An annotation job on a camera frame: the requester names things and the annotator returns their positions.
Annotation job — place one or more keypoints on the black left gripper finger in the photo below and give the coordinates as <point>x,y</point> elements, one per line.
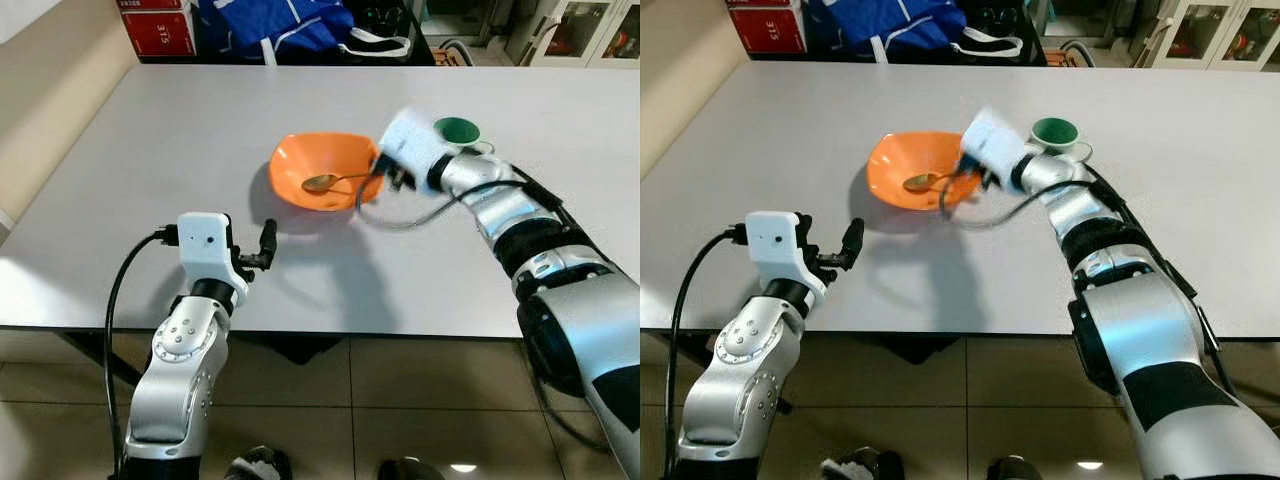
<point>803,232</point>
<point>268,242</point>
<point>852,242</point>
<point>231,232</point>

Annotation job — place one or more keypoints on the bronze metal spoon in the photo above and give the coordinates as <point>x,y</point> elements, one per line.
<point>920,183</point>
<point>320,183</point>

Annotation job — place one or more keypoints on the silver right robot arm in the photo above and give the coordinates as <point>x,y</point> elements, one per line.
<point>570,300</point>
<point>1150,320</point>

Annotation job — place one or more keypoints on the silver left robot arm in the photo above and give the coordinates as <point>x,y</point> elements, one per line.
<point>185,380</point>
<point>740,380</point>

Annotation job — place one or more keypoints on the orange plastic bowl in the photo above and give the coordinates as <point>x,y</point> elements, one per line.
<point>905,152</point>
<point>310,155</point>

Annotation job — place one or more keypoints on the green mug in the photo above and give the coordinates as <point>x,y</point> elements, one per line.
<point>1056,130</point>
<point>460,130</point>

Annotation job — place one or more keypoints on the black table base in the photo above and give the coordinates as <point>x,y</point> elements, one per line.
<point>300,350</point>
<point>918,350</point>

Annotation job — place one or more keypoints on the black bag with white trim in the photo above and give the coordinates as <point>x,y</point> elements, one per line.
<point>378,46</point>
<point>988,46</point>

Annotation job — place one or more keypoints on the black device with gauge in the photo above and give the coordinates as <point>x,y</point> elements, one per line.
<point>385,14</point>
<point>995,14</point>

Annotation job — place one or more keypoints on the blue fabric bag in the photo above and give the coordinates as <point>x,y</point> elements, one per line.
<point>265,28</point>
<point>875,26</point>

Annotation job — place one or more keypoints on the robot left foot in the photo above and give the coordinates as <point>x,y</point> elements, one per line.
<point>856,465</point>
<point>258,465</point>

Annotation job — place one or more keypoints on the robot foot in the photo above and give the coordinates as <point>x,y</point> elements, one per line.
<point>856,465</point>
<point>1015,470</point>
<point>410,470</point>
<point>258,465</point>

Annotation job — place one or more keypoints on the red cardboard box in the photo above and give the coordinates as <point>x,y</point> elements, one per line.
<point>150,4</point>
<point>765,3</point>
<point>770,32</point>
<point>160,35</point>

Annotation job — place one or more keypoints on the white glass door cabinet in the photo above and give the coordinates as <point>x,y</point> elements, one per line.
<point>1210,32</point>
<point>580,32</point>

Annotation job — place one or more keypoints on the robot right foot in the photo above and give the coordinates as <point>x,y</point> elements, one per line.
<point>1015,470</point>
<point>410,470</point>

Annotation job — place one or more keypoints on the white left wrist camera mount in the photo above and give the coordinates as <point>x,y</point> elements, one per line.
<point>205,250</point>
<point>775,250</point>

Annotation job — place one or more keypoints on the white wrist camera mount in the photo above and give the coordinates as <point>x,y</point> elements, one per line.
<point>205,250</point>
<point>775,250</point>
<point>998,142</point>
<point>412,142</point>

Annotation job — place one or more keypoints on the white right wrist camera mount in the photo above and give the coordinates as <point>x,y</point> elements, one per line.
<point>412,142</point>
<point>998,142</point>

